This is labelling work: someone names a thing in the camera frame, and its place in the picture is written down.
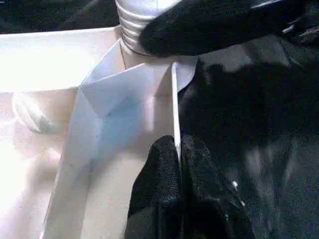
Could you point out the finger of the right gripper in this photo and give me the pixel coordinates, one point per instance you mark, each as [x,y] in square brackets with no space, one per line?
[211,27]

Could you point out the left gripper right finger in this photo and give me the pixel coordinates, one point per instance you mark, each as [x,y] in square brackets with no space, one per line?
[207,199]

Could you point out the white plastic table leg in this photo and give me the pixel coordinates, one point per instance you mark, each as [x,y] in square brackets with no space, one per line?
[134,20]

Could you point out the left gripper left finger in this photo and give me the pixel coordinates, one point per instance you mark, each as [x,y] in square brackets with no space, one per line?
[157,194]

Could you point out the white plastic table top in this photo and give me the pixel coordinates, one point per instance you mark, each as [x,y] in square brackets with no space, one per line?
[74,112]

